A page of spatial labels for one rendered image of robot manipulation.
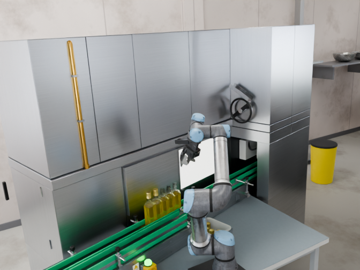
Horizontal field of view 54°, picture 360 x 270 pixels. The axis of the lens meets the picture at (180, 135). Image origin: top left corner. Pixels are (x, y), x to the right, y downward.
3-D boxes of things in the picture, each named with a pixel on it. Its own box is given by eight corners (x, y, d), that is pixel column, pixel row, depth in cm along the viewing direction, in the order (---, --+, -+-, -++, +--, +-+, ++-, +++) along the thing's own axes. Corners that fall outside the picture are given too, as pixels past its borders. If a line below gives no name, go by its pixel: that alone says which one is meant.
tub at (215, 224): (208, 226, 259) (207, 216, 256) (233, 238, 243) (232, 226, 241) (192, 237, 247) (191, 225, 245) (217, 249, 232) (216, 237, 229)
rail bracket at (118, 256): (121, 265, 201) (119, 245, 197) (129, 271, 196) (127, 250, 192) (115, 269, 198) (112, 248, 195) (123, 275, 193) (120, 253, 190)
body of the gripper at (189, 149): (190, 160, 211) (195, 143, 205) (180, 153, 216) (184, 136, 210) (199, 157, 216) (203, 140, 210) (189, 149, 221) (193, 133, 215)
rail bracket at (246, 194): (237, 197, 294) (237, 172, 288) (254, 203, 282) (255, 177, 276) (233, 200, 291) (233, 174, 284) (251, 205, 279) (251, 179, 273)
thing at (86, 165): (88, 166, 209) (71, 39, 188) (90, 167, 207) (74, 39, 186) (83, 168, 206) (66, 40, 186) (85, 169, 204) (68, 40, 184)
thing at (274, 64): (273, 119, 353) (275, 25, 328) (309, 125, 328) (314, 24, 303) (231, 136, 306) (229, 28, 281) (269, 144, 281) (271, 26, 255)
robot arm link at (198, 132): (209, 130, 189) (209, 120, 199) (188, 131, 190) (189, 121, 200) (210, 143, 193) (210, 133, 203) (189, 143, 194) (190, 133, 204)
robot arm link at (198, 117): (192, 117, 198) (192, 110, 206) (188, 134, 204) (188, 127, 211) (205, 120, 199) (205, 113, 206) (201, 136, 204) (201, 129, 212)
